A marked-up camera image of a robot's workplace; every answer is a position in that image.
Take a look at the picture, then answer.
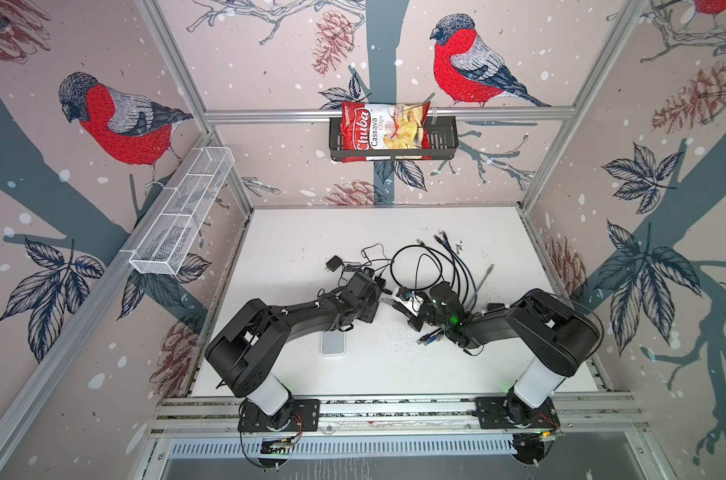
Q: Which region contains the black ethernet cable loop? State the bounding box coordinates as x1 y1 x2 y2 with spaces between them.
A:
389 243 454 295

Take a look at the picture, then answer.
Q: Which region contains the thin black power cord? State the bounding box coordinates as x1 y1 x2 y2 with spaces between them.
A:
335 242 394 288

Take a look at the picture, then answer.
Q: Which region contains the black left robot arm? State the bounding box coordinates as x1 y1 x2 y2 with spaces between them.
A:
205 268 386 417

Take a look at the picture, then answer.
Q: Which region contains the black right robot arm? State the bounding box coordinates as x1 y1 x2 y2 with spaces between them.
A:
393 282 604 412

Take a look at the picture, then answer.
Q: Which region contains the black power adapter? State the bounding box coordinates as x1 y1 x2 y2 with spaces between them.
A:
326 255 345 273

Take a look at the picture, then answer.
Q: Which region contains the white grey flat device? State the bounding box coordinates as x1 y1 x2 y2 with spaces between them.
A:
320 330 346 358

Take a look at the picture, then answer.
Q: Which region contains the red cassava chips bag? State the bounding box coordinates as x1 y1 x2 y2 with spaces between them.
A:
340 102 431 163

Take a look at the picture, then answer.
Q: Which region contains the blue ethernet cable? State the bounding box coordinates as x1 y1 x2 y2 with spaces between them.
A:
416 235 478 346

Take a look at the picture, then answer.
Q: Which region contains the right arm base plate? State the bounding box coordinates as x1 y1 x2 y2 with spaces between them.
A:
472 395 560 430

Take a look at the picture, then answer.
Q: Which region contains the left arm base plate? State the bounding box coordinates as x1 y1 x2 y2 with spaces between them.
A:
238 397 320 433

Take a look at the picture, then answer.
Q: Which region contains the black wire wall basket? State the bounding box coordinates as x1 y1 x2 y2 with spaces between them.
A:
329 117 459 163

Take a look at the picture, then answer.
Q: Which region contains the white mesh wall shelf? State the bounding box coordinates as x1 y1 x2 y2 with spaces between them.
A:
129 146 234 275

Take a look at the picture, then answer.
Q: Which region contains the aluminium front rail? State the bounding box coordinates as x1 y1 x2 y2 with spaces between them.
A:
147 391 650 438

